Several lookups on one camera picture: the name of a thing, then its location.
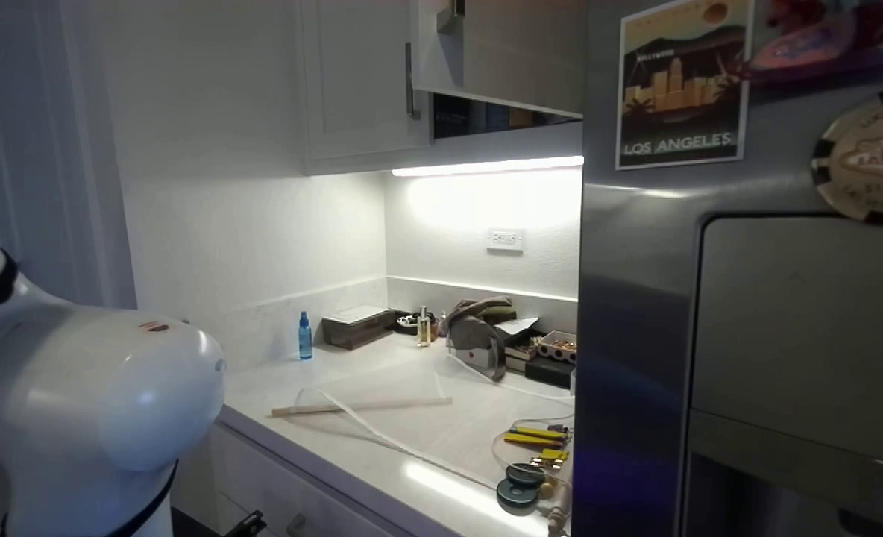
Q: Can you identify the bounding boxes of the white cupboard door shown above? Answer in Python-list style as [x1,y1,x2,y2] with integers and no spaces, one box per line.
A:
[413,0,589,118]
[296,0,429,172]

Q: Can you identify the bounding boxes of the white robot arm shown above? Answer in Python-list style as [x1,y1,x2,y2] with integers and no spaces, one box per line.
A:
[0,243,223,537]

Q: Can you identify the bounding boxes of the dark rectangular tray box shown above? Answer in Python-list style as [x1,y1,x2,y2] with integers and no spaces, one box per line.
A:
[320,309,401,349]

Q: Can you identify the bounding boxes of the black egg carton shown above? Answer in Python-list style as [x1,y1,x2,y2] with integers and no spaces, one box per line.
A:
[524,331,580,388]

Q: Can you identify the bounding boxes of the blue plastic bottle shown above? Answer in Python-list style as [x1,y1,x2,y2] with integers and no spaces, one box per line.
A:
[299,309,313,361]

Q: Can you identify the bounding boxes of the under-cabinet light strip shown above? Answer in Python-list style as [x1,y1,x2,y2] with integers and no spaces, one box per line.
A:
[392,154,584,179]

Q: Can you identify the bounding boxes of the yellow and orange wedge block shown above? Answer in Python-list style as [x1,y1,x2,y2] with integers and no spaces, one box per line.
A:
[503,427,568,450]

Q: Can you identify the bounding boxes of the Los Angeles poster magnet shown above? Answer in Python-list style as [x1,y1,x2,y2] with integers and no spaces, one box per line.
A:
[615,0,753,169]

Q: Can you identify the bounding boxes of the stainless steel refrigerator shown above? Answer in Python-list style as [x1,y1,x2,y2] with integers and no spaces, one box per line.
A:
[574,0,883,537]

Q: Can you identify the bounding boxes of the round poker chip magnet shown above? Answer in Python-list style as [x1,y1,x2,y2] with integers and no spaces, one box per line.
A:
[809,88,883,225]

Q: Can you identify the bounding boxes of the white wall outlet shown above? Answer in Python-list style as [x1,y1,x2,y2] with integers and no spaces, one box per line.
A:
[486,225,524,254]

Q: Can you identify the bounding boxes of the metal left door handle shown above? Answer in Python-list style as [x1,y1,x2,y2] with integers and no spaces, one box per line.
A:
[404,42,420,118]

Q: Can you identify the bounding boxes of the dark teal ring upper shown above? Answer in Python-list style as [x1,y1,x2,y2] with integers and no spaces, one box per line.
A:
[503,458,550,489]

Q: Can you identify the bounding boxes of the dark teal ring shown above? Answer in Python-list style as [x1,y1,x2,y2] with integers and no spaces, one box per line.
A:
[493,477,542,513]
[503,458,550,489]

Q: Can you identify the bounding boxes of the dark teal ring lower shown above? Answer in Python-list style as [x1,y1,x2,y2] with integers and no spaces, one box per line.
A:
[493,477,542,513]

